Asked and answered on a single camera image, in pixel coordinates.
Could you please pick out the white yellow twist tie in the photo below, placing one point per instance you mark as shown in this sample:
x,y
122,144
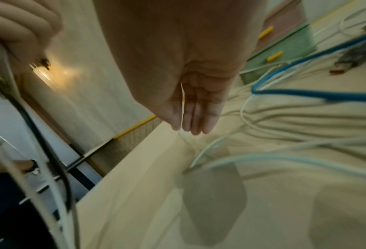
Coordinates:
x,y
182,109

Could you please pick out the person's left hand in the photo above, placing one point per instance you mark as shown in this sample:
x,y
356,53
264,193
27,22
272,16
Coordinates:
x,y
20,29

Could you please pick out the pink green drawer box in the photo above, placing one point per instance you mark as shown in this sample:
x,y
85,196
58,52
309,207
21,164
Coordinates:
x,y
293,41

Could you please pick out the person's right hand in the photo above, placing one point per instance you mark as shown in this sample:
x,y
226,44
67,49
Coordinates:
x,y
176,48

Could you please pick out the glass wall lamp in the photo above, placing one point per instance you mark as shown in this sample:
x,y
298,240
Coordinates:
x,y
43,71

